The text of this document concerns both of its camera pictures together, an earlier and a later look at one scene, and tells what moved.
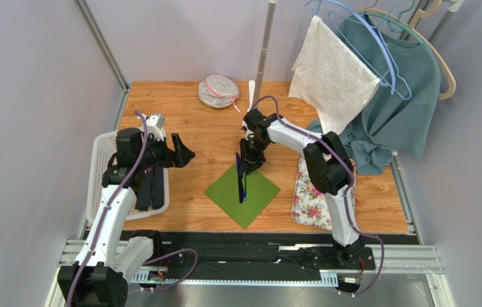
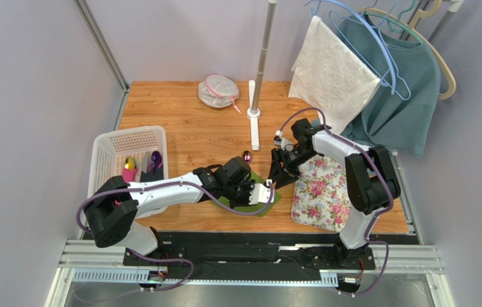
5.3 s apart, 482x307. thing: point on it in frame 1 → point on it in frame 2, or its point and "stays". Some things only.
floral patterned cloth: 309,208 stays
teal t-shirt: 399,112 stays
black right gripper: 252,150 → 285,160
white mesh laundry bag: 218,91 stays
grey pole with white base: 255,87 stays
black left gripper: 181,156 → 247,201
